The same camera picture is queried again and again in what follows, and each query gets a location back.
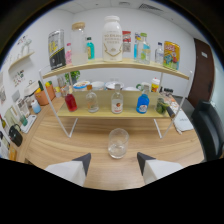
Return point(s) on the gripper left finger white block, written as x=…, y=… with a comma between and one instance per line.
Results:
x=71, y=171

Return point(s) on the gripper right finger white block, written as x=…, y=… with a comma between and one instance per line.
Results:
x=156, y=170

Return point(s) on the clear bottle with white cap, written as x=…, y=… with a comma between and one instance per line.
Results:
x=117, y=103

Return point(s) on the black soda water can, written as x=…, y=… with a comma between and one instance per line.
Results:
x=56, y=50

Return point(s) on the clear glass tumbler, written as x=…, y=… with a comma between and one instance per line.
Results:
x=118, y=143

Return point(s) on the white cloth bag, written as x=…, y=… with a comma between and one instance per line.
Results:
x=183, y=121

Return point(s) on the two-tier wooden shelf rack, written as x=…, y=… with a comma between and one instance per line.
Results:
x=100, y=112

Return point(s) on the black handbag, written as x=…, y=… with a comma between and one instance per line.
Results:
x=15, y=136

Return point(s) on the black office chair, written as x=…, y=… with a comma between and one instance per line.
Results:
x=210, y=130

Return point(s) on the blue liquid bottle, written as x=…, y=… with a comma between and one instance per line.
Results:
x=142, y=103

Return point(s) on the red liquid bottle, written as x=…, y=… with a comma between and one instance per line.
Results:
x=71, y=101

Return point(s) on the orange printed paper mat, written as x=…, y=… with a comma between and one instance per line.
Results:
x=170, y=99

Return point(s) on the clear bottle with orange cap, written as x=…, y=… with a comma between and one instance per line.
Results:
x=92, y=101

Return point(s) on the small blue and white jar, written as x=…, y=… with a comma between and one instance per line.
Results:
x=36, y=107

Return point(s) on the orange box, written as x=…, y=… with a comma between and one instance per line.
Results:
x=45, y=96

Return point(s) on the row of dark spice bottles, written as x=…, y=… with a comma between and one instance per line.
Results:
x=166, y=90

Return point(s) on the white bowl with blue rim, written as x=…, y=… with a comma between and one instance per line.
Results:
x=81, y=85

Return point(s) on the green potted plant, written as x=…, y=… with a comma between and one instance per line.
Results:
x=72, y=76

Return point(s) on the brown door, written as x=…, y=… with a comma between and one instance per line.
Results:
x=201, y=73

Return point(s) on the yellow printed can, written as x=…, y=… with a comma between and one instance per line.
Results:
x=171, y=55

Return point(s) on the small pink bottle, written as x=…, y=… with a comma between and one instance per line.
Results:
x=68, y=55

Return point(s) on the clear bottle with green cap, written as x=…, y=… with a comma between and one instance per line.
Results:
x=144, y=50

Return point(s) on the teal glass bottle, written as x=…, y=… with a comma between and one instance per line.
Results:
x=90, y=49

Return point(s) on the blue and white carton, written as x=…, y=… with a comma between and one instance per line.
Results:
x=136, y=45

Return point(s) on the glass jar with cork lid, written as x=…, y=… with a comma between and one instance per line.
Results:
x=79, y=43

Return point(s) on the red and white carton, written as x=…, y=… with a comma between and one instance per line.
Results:
x=126, y=43

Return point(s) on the large white bottle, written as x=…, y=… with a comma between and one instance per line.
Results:
x=112, y=40

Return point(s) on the wooden wall shelf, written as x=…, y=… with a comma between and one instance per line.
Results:
x=20, y=60

